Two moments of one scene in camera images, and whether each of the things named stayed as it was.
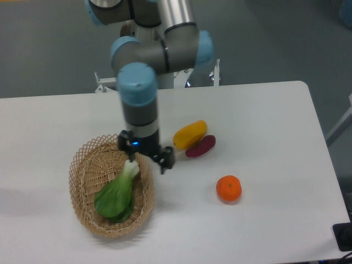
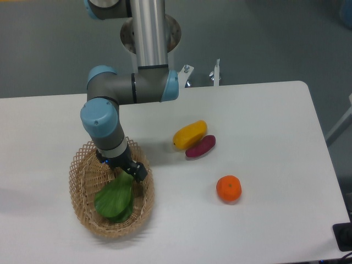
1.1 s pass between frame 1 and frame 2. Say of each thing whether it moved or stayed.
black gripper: moved
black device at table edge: stayed
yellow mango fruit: stayed
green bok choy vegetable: stayed
